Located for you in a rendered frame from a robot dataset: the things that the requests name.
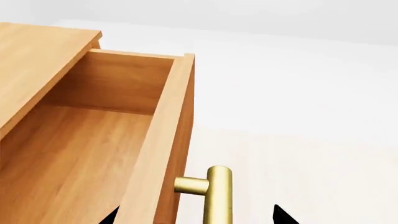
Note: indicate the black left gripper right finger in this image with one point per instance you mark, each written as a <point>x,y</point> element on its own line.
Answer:
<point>283,217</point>

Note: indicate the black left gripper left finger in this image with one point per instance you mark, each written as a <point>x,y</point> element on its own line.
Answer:
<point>112,217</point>

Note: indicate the wooden drawer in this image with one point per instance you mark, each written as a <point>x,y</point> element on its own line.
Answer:
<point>93,140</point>

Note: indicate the wooden cabinet top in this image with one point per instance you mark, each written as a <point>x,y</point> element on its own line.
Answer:
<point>37,65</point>

